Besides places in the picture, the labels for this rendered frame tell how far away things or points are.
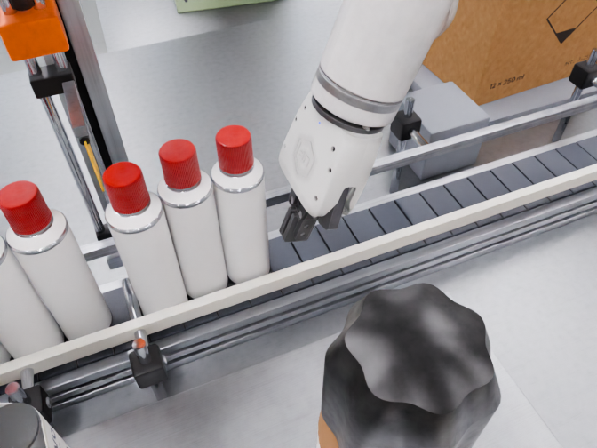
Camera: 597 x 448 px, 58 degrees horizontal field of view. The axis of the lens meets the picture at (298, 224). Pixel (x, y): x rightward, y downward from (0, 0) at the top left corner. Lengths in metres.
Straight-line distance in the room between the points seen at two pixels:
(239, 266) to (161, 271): 0.10
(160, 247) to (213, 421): 0.18
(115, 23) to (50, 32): 0.79
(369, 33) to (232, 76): 0.61
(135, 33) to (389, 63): 0.82
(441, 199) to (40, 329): 0.50
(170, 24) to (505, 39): 0.67
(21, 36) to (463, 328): 0.38
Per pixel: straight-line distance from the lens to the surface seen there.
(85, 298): 0.58
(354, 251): 0.62
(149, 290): 0.57
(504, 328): 0.71
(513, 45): 0.95
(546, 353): 0.71
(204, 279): 0.59
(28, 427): 0.39
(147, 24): 1.25
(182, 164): 0.48
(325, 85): 0.49
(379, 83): 0.47
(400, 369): 0.25
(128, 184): 0.47
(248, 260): 0.59
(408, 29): 0.46
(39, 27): 0.48
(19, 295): 0.55
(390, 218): 0.71
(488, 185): 0.79
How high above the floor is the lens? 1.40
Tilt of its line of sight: 48 degrees down
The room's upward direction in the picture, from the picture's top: straight up
